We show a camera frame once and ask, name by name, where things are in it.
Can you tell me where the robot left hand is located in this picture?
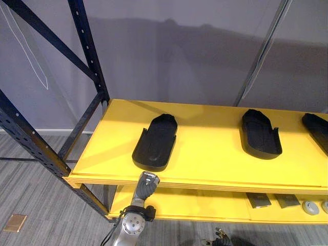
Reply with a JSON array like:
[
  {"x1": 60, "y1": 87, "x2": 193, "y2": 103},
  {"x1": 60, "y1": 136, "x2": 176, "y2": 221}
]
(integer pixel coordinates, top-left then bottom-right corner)
[{"x1": 133, "y1": 171, "x2": 161, "y2": 200}]

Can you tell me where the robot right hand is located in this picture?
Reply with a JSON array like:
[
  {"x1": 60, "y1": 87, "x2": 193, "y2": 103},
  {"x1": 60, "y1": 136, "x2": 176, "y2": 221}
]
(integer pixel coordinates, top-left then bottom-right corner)
[{"x1": 201, "y1": 227, "x2": 233, "y2": 246}]

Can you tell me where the black plastic housing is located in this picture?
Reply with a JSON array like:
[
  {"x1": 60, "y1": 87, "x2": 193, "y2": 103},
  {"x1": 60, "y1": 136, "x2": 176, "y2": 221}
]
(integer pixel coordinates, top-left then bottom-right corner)
[
  {"x1": 131, "y1": 113, "x2": 179, "y2": 172},
  {"x1": 238, "y1": 109, "x2": 283, "y2": 160},
  {"x1": 301, "y1": 112, "x2": 328, "y2": 157}
]

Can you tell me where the thin yellow shelf board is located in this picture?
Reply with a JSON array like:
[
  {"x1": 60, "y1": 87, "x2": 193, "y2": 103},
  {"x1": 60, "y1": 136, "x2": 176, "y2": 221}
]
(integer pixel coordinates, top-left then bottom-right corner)
[{"x1": 107, "y1": 184, "x2": 328, "y2": 225}]

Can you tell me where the brass floor socket plate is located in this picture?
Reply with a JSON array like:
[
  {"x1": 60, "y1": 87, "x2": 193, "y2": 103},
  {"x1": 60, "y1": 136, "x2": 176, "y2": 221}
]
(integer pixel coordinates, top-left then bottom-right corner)
[{"x1": 3, "y1": 214, "x2": 28, "y2": 233}]

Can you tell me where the grey metal upright pole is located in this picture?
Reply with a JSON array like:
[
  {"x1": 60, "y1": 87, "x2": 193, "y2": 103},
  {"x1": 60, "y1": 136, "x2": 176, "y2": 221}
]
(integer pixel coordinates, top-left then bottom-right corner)
[{"x1": 233, "y1": 0, "x2": 293, "y2": 106}]

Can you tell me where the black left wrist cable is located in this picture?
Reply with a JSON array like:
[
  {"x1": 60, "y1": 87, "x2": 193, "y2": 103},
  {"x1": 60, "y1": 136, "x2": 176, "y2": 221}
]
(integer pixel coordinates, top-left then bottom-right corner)
[{"x1": 100, "y1": 207, "x2": 129, "y2": 246}]

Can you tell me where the dark metal rack frame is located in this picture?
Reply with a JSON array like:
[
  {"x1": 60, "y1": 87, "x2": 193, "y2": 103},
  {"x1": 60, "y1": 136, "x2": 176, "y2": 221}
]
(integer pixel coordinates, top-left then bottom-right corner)
[{"x1": 0, "y1": 0, "x2": 116, "y2": 223}]

